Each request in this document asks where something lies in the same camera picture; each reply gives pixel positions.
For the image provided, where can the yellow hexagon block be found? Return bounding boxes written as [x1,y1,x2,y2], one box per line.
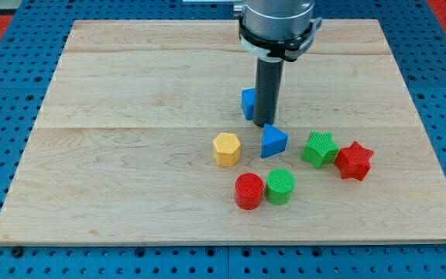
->
[212,133,242,167]

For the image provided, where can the light wooden board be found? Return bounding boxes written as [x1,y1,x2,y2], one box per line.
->
[0,19,446,246]

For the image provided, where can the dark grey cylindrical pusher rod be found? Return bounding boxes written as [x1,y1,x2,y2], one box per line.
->
[253,59,283,127]

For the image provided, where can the green cylinder block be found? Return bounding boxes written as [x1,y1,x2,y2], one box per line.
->
[264,168,295,205]

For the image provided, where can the blue cube block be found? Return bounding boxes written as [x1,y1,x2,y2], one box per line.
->
[241,88,256,120]

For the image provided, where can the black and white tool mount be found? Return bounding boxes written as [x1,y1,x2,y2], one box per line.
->
[238,17,322,63]

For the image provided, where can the red star block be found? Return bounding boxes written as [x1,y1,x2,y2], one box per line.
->
[334,141,374,181]

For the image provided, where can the green star block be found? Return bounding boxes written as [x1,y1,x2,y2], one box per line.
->
[302,131,339,169]

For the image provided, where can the blue triangle block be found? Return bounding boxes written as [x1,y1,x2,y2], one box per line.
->
[261,123,288,158]

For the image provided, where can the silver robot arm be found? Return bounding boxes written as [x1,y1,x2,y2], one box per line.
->
[183,0,322,127]

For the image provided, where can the red cylinder block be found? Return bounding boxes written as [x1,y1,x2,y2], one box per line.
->
[235,173,264,210]

